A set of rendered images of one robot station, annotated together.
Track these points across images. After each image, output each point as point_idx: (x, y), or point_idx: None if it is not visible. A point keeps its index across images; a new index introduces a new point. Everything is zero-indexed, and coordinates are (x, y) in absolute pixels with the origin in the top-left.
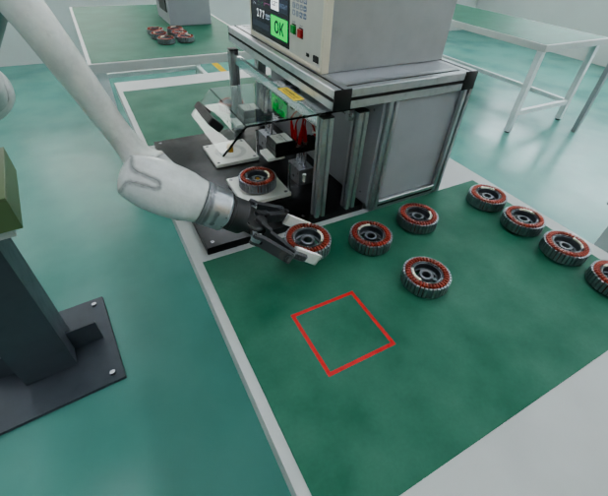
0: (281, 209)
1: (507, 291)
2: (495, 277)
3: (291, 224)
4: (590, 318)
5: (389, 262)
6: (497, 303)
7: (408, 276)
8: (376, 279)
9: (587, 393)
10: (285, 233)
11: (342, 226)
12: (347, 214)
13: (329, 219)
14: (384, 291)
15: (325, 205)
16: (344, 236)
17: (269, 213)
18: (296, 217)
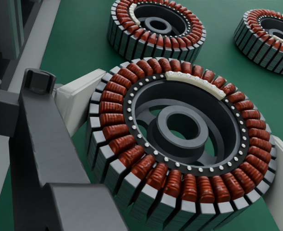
0: None
1: None
2: (268, 1)
3: (76, 124)
4: None
5: (214, 54)
6: None
7: None
8: (252, 93)
9: None
10: (131, 178)
11: (75, 43)
12: (39, 14)
13: (28, 47)
14: None
15: (20, 4)
16: (110, 60)
17: (61, 179)
18: (84, 82)
